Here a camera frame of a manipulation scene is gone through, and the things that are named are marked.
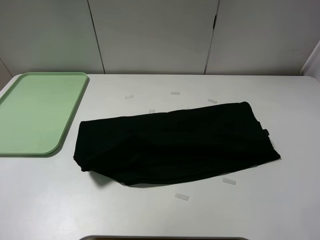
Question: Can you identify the clear tape marker front middle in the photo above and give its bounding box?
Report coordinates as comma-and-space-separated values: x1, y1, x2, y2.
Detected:
175, 193, 189, 201

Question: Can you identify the clear tape marker back right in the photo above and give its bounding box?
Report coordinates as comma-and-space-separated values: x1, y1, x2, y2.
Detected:
207, 99, 218, 104

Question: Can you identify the black short sleeve shirt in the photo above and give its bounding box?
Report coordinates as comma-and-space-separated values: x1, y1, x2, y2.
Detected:
73, 102, 280, 186

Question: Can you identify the light green plastic tray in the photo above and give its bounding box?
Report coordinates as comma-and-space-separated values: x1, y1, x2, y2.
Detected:
0, 72, 89, 156

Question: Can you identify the clear tape marker front right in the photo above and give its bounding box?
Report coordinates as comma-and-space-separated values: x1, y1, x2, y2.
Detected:
222, 177, 237, 185

